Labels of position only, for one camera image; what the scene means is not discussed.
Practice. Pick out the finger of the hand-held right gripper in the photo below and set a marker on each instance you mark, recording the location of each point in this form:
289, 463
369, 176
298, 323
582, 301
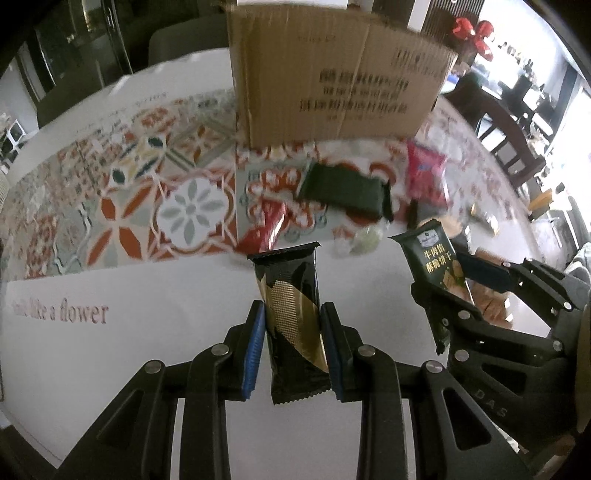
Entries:
487, 274
455, 318

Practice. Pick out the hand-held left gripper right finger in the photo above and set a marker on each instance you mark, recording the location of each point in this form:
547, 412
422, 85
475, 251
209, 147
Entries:
333, 350

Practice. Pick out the brown cardboard box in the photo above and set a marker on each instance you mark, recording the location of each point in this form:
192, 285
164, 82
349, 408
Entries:
300, 69

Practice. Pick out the orange snack packet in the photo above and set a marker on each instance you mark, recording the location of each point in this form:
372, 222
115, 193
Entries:
491, 302

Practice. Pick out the small gold packet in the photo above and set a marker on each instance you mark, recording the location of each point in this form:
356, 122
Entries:
485, 219

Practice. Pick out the dark green biscuit packet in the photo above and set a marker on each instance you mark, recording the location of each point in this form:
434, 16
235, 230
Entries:
431, 258

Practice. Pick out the patterned white tablecloth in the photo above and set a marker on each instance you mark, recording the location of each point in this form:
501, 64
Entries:
138, 207

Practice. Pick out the red balloon decoration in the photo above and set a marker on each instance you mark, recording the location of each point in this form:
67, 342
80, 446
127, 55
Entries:
473, 37

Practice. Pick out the dark glass sliding door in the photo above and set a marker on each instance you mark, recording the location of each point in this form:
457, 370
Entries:
78, 41

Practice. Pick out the pale green wrapped candy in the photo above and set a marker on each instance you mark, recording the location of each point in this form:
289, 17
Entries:
367, 240

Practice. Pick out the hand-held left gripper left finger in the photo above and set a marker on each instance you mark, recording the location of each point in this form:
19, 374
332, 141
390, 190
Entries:
253, 344

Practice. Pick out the dark wooden chair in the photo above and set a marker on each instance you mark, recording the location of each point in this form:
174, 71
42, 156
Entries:
498, 124

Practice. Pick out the red snack packet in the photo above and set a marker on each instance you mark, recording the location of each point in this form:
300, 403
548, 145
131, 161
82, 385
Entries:
263, 230

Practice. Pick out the dark green flat snack packet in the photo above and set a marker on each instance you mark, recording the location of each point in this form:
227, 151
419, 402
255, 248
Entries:
341, 189

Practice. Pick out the red pink snack bag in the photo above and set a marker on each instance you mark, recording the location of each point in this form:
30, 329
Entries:
425, 175

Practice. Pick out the black gold snack packet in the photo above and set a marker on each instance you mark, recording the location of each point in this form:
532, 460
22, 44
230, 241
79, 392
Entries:
288, 295

